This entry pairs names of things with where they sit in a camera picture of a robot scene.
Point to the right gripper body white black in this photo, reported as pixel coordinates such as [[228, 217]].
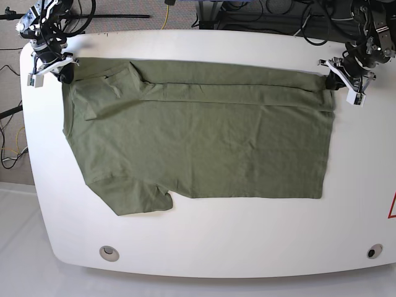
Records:
[[53, 66]]

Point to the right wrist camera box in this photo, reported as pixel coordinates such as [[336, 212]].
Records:
[[35, 80]]

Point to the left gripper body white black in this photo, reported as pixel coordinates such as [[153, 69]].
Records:
[[349, 70]]

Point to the black stand leg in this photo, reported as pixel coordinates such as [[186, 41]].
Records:
[[10, 112]]

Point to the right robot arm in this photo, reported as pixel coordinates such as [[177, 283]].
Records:
[[40, 26]]

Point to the left table grommet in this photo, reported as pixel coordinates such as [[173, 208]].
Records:
[[109, 253]]

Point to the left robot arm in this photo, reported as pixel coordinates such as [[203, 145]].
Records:
[[374, 44]]

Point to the red triangle sticker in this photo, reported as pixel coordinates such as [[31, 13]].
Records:
[[392, 209]]

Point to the right table grommet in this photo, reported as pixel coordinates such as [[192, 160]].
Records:
[[375, 251]]

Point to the table grommet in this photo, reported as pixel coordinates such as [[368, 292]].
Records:
[[375, 251], [109, 253]]

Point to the olive green T-shirt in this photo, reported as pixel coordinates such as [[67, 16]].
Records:
[[142, 130]]

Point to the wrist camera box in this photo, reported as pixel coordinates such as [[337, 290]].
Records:
[[35, 80], [355, 98]]

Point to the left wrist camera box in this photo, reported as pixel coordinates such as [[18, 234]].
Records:
[[355, 98]]

